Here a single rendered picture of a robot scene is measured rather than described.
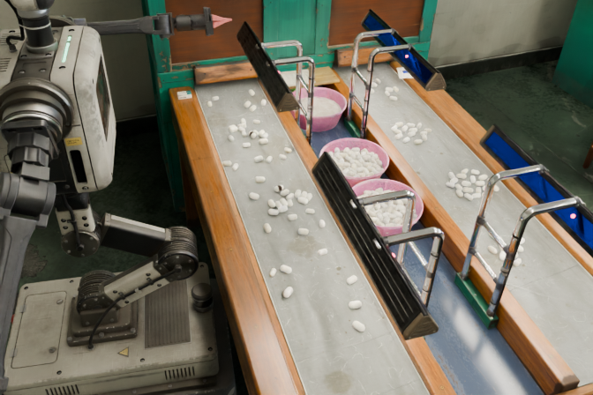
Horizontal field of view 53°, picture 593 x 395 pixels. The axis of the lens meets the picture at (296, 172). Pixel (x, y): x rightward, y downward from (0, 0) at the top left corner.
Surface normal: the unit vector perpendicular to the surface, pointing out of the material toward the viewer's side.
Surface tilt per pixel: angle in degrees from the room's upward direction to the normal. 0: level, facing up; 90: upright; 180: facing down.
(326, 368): 0
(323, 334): 0
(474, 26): 90
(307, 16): 90
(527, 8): 90
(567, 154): 0
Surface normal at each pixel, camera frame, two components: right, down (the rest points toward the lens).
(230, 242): 0.03, -0.80
